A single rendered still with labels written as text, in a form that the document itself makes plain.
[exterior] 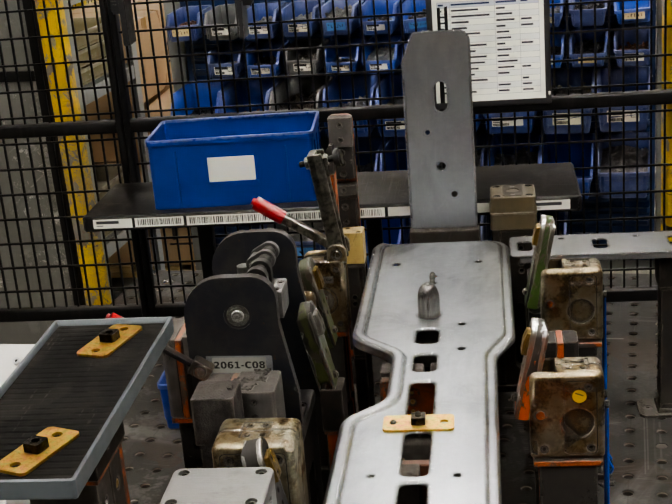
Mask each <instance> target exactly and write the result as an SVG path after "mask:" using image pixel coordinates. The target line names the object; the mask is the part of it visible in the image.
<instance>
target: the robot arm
mask: <svg viewBox="0 0 672 504"><path fill-rule="evenodd" d="M234 1H235V10H236V20H237V29H238V38H240V39H241V38H246V37H247V36H248V34H249V27H248V17H247V8H246V5H252V4H253V2H254V0H234ZM110 5H111V11H112V12H113V14H120V21H121V28H122V35H123V43H124V46H129V45H131V44H133V43H134V42H136V33H135V26H134V18H133V11H132V3H131V0H110Z"/></svg>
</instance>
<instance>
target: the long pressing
mask: <svg viewBox="0 0 672 504"><path fill-rule="evenodd" d="M476 261H481V262H479V263H477V262H476ZM395 264H399V265H398V266H395ZM431 272H434V273H435V276H437V277H435V283H436V284H434V285H435V286H436V287H437V289H438V292H439V298H440V314H441V315H440V316H439V317H437V318H433V319H423V318H420V317H419V316H418V302H417V295H418V290H419V288H420V286H421V285H422V284H424V283H426V282H430V279H429V275H430V273H431ZM460 323H464V325H459V324H460ZM423 331H436V332H438V333H439V335H438V342H437V343H433V344H418V343H416V339H417V333H419V332H423ZM514 343H515V323H514V309H513V295H512V280H511V266H510V252H509V247H508V246H507V245H506V244H504V243H502V242H498V241H490V240H484V241H459V242H434V243H409V244H387V243H381V244H379V245H377V246H376V247H374V249H373V251H372V255H371V259H370V263H369V267H368V272H367V276H366V280H365V284H364V289H363V293H362V297H361V301H360V305H359V310H358V314H357V318H356V322H355V326H354V331H353V345H354V346H355V347H356V348H357V349H359V350H361V351H363V352H366V353H368V354H370V355H373V356H375V357H378V358H380V359H383V360H385V361H387V362H389V363H390V364H391V369H390V376H389V382H388V389H387V395H386V398H385V399H384V400H383V401H381V402H380V403H378V404H376V405H373V406H371V407H369V408H367V409H364V410H362V411H360V412H358V413H355V414H353V415H351V416H349V417H348V418H346V419H345V420H344V421H343V422H342V423H341V425H340V428H339V432H338V437H337V441H336V446H335V450H334V455H333V459H332V464H331V468H330V473H329V477H328V482H327V486H326V491H325V495H324V500H323V504H398V495H399V489H400V488H401V487H403V486H408V485H422V486H425V487H426V488H427V495H426V504H502V490H501V460H500V431H499V401H498V372H497V363H498V360H499V359H500V357H501V356H502V355H503V354H504V353H505V352H506V351H507V350H508V349H509V348H510V347H511V346H512V345H513V344H514ZM458 348H465V349H463V350H459V349H458ZM420 356H434V357H436V358H437V362H436V370H434V371H430V372H415V371H413V365H414V359H415V358H416V357H420ZM414 384H433V385H434V386H435V389H434V402H433V414H453V415H454V417H455V421H454V430H452V431H428V432H383V430H382V427H383V420H384V417H385V416H389V415H408V409H409V400H410V391H411V386H412V385H414ZM410 434H428V435H430V436H431V442H430V455H429V468H428V474H427V475H425V476H420V477H405V476H402V475H401V469H402V460H403V452H404V443H405V437H406V436H407V435H410ZM455 474H460V475H461V476H459V477H455V476H454V475H455ZM368 476H374V477H373V478H368Z"/></svg>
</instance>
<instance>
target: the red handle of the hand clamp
mask: <svg viewBox="0 0 672 504"><path fill-rule="evenodd" d="M250 204H251V205H253V206H252V208H251V209H253V210H255V211H257V212H259V213H260V214H262V215H264V216H266V217H268V218H269V219H271V220H273V221H275V222H277V223H278V224H281V223H282V224H284V225H286V226H287V227H289V228H291V229H293V230H295V231H296V232H298V233H300V234H302V235H304V236H305V237H307V238H309V239H311V240H313V241H315V242H316V243H318V244H320V245H322V246H324V247H325V248H327V249H328V243H327V239H326V235H324V234H323V233H321V232H319V231H317V230H315V229H314V228H312V227H310V226H308V225H306V224H304V223H303V222H301V221H299V220H297V219H295V218H294V217H292V216H290V215H288V214H286V213H287V212H286V211H285V210H283V209H281V208H279V207H277V206H276V205H274V204H272V203H270V202H268V201H267V200H265V199H263V198H261V197H259V196H258V197H257V199H256V198H253V200H252V201H251V203H250Z"/></svg>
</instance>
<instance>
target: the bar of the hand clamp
mask: <svg viewBox="0 0 672 504"><path fill-rule="evenodd" d="M329 162H334V165H335V166H337V167H341V166H342V164H344V160H343V154H342V151H341V149H339V148H338V147H337V148H334V149H333V151H332V155H330V156H328V154H327V153H324V149H323V148H322V149H314V150H310V151H309V153H308V155H307V157H305V158H304V161H300V162H299V167H300V168H304V167H305V168H306V169H307V170H308V169H309V170H310V174H311V178H312V182H313V186H314V190H315V194H316V198H317V202H318V206H319V210H320V214H321V218H322V223H323V227H324V231H325V235H326V239H327V243H328V247H329V246H331V245H333V244H341V245H343V246H345V248H346V251H347V256H349V253H348V248H347V244H346V240H345V236H344V232H343V228H342V224H341V219H340V215H339V211H338V207H337V203H336V199H335V195H334V190H333V186H332V182H331V178H330V174H329V170H328V166H329V165H330V164H329Z"/></svg>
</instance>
